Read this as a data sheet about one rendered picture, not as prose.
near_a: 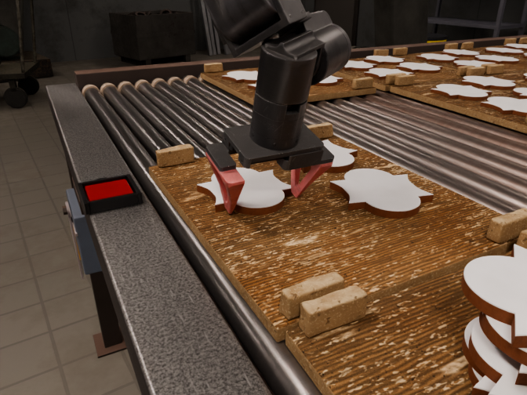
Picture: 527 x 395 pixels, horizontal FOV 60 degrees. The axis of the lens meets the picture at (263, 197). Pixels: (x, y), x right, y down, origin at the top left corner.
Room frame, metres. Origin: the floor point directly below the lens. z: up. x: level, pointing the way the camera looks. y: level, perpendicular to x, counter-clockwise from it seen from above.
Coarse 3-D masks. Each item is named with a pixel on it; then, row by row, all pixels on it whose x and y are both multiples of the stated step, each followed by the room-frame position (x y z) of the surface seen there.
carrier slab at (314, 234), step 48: (336, 144) 0.76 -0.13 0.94; (192, 192) 0.56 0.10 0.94; (336, 192) 0.56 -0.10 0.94; (432, 192) 0.56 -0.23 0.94; (240, 240) 0.44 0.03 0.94; (288, 240) 0.44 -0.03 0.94; (336, 240) 0.44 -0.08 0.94; (384, 240) 0.44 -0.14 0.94; (432, 240) 0.44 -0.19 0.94; (480, 240) 0.44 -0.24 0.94; (240, 288) 0.36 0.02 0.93; (384, 288) 0.35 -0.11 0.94
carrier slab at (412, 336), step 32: (416, 288) 0.35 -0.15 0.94; (448, 288) 0.35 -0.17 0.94; (384, 320) 0.30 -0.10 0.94; (416, 320) 0.30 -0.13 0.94; (448, 320) 0.30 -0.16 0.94; (320, 352) 0.27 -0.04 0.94; (352, 352) 0.27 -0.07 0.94; (384, 352) 0.27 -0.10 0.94; (416, 352) 0.27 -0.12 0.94; (448, 352) 0.27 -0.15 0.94; (320, 384) 0.24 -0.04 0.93; (352, 384) 0.24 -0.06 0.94; (384, 384) 0.24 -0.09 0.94; (416, 384) 0.24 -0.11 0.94; (448, 384) 0.24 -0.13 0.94
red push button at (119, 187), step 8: (96, 184) 0.60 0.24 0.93; (104, 184) 0.60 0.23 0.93; (112, 184) 0.60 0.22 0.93; (120, 184) 0.60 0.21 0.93; (128, 184) 0.60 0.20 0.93; (88, 192) 0.57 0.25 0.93; (96, 192) 0.57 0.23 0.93; (104, 192) 0.57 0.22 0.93; (112, 192) 0.57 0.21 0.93; (120, 192) 0.57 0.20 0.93; (128, 192) 0.57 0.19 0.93
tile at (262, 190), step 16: (256, 176) 0.59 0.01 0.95; (272, 176) 0.59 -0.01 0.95; (208, 192) 0.55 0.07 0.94; (256, 192) 0.54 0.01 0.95; (272, 192) 0.54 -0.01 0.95; (288, 192) 0.55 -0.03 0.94; (224, 208) 0.51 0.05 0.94; (240, 208) 0.50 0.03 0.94; (256, 208) 0.49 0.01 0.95; (272, 208) 0.50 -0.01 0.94
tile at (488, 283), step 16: (496, 256) 0.30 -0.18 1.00; (512, 256) 0.31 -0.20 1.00; (464, 272) 0.28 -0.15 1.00; (480, 272) 0.28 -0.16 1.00; (496, 272) 0.28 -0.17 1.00; (512, 272) 0.28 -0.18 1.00; (464, 288) 0.27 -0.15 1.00; (480, 288) 0.26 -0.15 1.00; (496, 288) 0.26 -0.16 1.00; (512, 288) 0.26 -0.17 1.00; (480, 304) 0.25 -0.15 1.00; (496, 304) 0.24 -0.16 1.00; (512, 304) 0.24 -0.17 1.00; (496, 320) 0.24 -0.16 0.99; (512, 320) 0.23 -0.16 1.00; (512, 336) 0.22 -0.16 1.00
